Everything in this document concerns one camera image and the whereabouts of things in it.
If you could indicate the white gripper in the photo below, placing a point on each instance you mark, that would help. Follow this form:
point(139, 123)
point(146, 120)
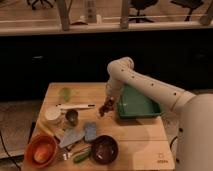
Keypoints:
point(114, 89)

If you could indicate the dark purple grape bunch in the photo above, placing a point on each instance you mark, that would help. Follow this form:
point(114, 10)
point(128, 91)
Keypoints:
point(106, 107)

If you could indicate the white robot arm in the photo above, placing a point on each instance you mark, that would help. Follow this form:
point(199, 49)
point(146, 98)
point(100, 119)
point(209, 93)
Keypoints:
point(195, 137)

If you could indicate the green plastic tray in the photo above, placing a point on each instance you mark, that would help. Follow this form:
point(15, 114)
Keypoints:
point(133, 105)

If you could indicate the blue sponge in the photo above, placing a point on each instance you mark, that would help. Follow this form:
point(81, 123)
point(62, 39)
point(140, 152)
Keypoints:
point(90, 131)

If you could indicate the small metal cup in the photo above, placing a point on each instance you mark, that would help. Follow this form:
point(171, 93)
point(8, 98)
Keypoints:
point(72, 117)

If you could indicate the wooden table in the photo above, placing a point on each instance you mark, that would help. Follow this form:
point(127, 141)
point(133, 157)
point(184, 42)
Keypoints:
point(143, 144)

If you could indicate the dark purple bowl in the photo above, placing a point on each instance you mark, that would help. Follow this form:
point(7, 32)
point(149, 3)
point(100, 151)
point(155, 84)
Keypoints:
point(104, 149)

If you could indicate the grey cloth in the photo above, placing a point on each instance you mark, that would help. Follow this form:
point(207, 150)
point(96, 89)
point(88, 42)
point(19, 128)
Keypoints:
point(71, 136)

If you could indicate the white round container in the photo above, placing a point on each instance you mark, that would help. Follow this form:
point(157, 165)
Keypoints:
point(53, 115)

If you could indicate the green cucumber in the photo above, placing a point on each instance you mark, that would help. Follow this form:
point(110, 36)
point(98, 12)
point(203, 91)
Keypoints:
point(81, 157)

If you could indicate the yellow banana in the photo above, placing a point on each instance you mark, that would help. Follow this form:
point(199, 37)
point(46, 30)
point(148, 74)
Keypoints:
point(44, 128)

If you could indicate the silver fork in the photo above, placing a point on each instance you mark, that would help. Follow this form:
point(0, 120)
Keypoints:
point(72, 150)

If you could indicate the orange bowl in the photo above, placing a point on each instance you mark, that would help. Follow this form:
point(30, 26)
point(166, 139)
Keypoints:
point(41, 151)

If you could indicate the white handled knife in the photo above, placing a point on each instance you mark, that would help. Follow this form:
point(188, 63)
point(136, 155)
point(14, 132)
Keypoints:
point(79, 106)

